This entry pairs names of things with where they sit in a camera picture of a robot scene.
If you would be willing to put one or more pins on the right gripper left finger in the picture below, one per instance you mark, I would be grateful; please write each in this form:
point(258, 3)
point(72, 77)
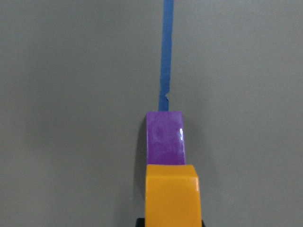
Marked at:
point(140, 222)

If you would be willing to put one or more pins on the orange trapezoid block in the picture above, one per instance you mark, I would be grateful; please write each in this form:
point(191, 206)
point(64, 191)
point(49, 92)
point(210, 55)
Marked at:
point(172, 196)

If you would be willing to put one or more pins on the purple trapezoid block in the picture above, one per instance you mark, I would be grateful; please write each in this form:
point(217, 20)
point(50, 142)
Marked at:
point(165, 138)

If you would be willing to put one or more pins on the brown paper table mat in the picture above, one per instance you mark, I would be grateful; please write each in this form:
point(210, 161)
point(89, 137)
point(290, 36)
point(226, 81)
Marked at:
point(77, 78)

